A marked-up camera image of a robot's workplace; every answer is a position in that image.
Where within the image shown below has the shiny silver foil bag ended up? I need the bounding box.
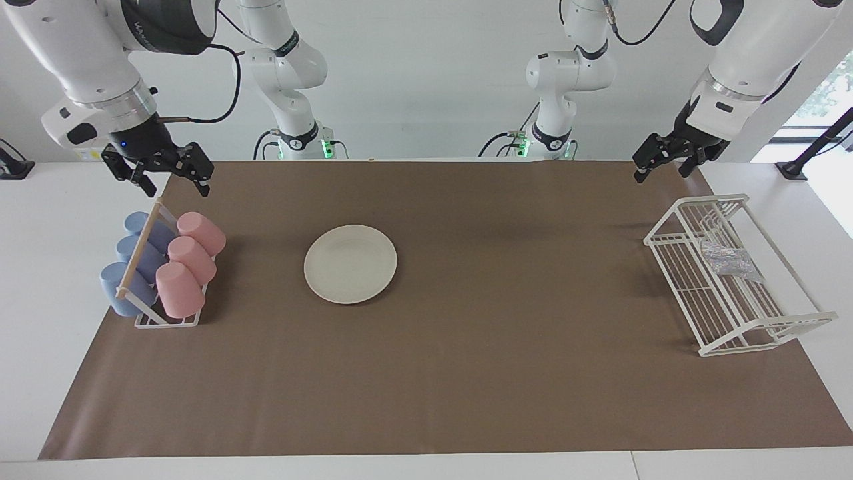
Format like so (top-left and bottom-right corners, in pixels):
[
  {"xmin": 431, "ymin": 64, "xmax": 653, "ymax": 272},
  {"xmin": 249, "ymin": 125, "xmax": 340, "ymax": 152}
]
[{"xmin": 700, "ymin": 240, "xmax": 764, "ymax": 285}]

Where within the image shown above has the cream round plate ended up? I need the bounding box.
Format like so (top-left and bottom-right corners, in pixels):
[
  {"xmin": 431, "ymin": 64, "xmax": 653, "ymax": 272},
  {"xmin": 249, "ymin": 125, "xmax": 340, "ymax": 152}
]
[{"xmin": 304, "ymin": 225, "xmax": 398, "ymax": 305}]

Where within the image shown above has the blue plastic cup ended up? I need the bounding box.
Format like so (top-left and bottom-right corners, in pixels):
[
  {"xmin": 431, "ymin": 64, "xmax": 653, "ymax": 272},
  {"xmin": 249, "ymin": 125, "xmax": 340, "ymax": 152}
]
[
  {"xmin": 124, "ymin": 211, "xmax": 177, "ymax": 253},
  {"xmin": 100, "ymin": 262, "xmax": 159, "ymax": 317},
  {"xmin": 116, "ymin": 235, "xmax": 167, "ymax": 281}
]

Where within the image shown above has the pink plastic cup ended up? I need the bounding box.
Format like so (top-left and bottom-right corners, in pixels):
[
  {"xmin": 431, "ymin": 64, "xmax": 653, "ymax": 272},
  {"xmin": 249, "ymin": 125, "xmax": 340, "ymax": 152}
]
[
  {"xmin": 155, "ymin": 261, "xmax": 206, "ymax": 319},
  {"xmin": 167, "ymin": 236, "xmax": 217, "ymax": 286},
  {"xmin": 177, "ymin": 211, "xmax": 227, "ymax": 257}
]

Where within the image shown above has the white cup holder rack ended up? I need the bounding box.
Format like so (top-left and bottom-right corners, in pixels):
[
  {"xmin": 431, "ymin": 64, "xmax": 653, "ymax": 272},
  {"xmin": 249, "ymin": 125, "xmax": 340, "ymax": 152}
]
[{"xmin": 115, "ymin": 198, "xmax": 217, "ymax": 329}]

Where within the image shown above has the black clamp stand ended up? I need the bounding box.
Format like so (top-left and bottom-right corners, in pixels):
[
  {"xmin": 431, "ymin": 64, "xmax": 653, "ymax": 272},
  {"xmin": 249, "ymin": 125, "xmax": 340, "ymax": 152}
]
[{"xmin": 776, "ymin": 107, "xmax": 853, "ymax": 181}]

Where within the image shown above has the brown table mat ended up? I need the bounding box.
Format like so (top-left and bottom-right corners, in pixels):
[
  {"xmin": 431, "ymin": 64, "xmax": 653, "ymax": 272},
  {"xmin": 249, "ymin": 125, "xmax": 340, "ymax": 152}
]
[{"xmin": 38, "ymin": 160, "xmax": 853, "ymax": 461}]

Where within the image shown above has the white wire dish rack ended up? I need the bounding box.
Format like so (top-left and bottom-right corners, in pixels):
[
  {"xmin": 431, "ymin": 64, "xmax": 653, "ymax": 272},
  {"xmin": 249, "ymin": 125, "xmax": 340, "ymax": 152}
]
[{"xmin": 643, "ymin": 194, "xmax": 839, "ymax": 358}]

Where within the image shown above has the black base cable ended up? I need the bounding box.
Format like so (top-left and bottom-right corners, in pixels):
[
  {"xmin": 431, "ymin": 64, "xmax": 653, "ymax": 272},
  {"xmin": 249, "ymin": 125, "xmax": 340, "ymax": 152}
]
[
  {"xmin": 253, "ymin": 129, "xmax": 281, "ymax": 161},
  {"xmin": 478, "ymin": 103, "xmax": 540, "ymax": 159}
]

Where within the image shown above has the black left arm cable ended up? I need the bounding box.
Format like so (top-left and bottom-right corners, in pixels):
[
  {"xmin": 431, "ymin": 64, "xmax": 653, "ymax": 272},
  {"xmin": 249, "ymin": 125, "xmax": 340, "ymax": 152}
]
[{"xmin": 558, "ymin": 0, "xmax": 677, "ymax": 46}]

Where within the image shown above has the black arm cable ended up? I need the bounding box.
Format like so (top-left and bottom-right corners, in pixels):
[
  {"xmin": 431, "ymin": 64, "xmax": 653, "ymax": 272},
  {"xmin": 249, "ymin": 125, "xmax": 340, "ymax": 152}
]
[
  {"xmin": 160, "ymin": 7, "xmax": 262, "ymax": 124},
  {"xmin": 558, "ymin": 0, "xmax": 677, "ymax": 46}
]

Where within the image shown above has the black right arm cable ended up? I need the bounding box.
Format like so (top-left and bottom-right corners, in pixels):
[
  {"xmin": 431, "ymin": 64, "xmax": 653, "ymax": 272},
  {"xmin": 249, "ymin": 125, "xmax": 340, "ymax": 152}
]
[{"xmin": 160, "ymin": 7, "xmax": 262, "ymax": 124}]

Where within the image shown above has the black table mount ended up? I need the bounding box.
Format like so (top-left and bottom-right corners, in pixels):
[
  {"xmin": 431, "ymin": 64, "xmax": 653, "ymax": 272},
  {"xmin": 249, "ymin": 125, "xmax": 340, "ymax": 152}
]
[{"xmin": 0, "ymin": 138, "xmax": 35, "ymax": 181}]

